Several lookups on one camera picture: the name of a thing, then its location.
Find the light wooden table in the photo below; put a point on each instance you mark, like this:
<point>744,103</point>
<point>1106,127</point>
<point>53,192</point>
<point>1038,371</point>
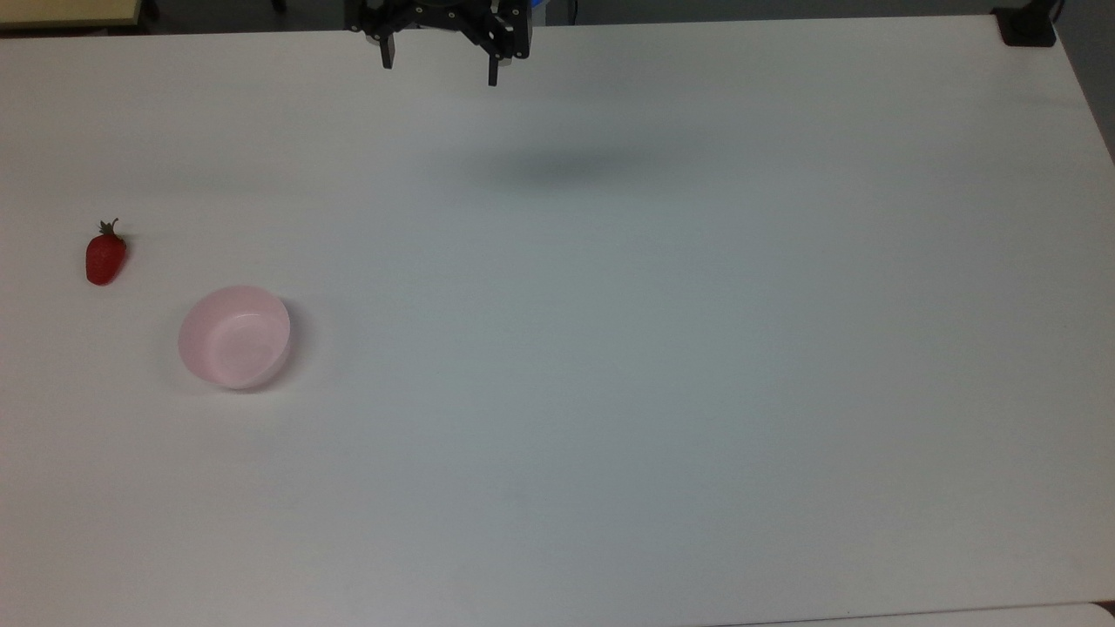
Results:
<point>61,12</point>

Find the pink plastic bowl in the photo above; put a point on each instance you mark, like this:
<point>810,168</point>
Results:
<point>233,340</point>

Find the black table clamp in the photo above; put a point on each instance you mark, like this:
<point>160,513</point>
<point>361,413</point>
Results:
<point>1026,26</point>

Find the red strawberry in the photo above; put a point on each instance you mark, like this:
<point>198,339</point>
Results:
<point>104,257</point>

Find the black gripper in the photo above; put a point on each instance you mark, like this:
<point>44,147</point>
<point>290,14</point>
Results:
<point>444,16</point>

